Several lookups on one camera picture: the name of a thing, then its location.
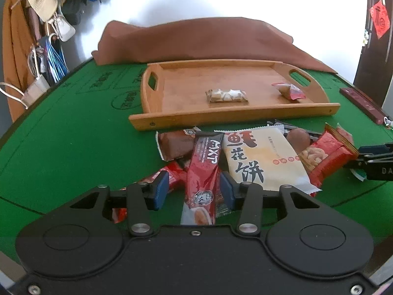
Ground dark brown door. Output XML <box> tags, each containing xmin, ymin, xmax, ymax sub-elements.
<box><xmin>353</xmin><ymin>0</ymin><xmax>393</xmax><ymax>108</ymax></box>

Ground brown cloth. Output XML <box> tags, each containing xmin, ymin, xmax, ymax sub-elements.
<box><xmin>91</xmin><ymin>17</ymin><xmax>338</xmax><ymax>74</ymax></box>

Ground small white bag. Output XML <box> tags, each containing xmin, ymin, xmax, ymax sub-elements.
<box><xmin>46</xmin><ymin>12</ymin><xmax>76</xmax><ymax>42</ymax></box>

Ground red door decoration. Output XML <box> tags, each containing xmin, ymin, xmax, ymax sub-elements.
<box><xmin>369</xmin><ymin>0</ymin><xmax>391</xmax><ymax>39</ymax></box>

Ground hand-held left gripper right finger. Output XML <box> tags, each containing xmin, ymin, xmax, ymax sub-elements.
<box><xmin>219</xmin><ymin>171</ymin><xmax>321</xmax><ymax>235</ymax></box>

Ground red coffee stick packet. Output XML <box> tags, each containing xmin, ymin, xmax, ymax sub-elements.
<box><xmin>181</xmin><ymin>131</ymin><xmax>226</xmax><ymax>225</ymax></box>

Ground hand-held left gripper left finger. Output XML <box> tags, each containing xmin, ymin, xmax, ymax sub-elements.
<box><xmin>70</xmin><ymin>170</ymin><xmax>170</xmax><ymax>237</ymax></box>

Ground brown round snack packet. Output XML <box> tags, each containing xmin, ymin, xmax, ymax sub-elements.
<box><xmin>284</xmin><ymin>128</ymin><xmax>312</xmax><ymax>154</ymax></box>

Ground blue lanyards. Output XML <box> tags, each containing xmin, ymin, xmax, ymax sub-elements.
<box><xmin>37</xmin><ymin>35</ymin><xmax>69</xmax><ymax>82</ymax></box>

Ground black bag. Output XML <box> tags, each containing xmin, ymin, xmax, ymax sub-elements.
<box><xmin>61</xmin><ymin>0</ymin><xmax>83</xmax><ymax>27</ymax></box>

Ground red nut snack packet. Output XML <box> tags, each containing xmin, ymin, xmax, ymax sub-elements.
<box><xmin>298</xmin><ymin>123</ymin><xmax>360</xmax><ymax>188</ymax></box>

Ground brown chocolate packet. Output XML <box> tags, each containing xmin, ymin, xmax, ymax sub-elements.
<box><xmin>156</xmin><ymin>127</ymin><xmax>200</xmax><ymax>162</ymax></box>

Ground white paper bag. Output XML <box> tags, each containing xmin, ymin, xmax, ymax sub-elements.
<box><xmin>0</xmin><ymin>75</ymin><xmax>50</xmax><ymax>108</ymax></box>

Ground black stick packet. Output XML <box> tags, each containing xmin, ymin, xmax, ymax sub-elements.
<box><xmin>267</xmin><ymin>120</ymin><xmax>322</xmax><ymax>140</ymax></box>

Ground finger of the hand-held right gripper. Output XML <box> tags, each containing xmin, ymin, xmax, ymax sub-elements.
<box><xmin>356</xmin><ymin>142</ymin><xmax>393</xmax><ymax>160</ymax></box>
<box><xmin>342</xmin><ymin>159</ymin><xmax>369</xmax><ymax>170</ymax></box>

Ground red white snack packet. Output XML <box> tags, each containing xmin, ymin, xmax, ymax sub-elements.
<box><xmin>271</xmin><ymin>82</ymin><xmax>306</xmax><ymax>101</ymax></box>

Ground dark red long box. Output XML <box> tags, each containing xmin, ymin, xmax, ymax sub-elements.
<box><xmin>339</xmin><ymin>87</ymin><xmax>388</xmax><ymax>125</ymax></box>

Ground cream pastry packet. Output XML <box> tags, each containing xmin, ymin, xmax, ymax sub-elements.
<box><xmin>214</xmin><ymin>127</ymin><xmax>322</xmax><ymax>197</ymax></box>

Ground wooden tray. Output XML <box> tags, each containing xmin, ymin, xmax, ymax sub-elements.
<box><xmin>128</xmin><ymin>59</ymin><xmax>341</xmax><ymax>132</ymax></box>

